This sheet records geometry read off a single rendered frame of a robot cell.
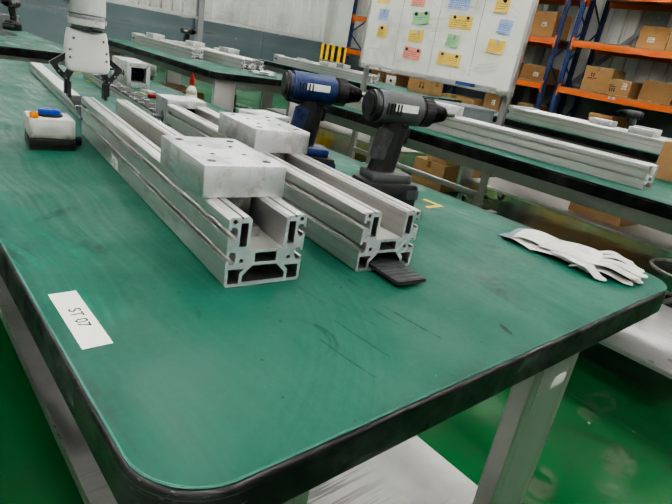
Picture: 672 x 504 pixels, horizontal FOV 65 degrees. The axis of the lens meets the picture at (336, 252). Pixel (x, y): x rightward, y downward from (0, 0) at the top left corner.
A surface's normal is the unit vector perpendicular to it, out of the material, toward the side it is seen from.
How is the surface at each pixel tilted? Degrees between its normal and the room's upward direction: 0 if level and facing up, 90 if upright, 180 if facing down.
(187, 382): 0
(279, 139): 90
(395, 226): 90
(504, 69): 90
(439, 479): 0
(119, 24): 90
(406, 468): 0
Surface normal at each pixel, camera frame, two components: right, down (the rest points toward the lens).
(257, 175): 0.56, 0.38
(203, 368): 0.17, -0.92
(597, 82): -0.73, 0.14
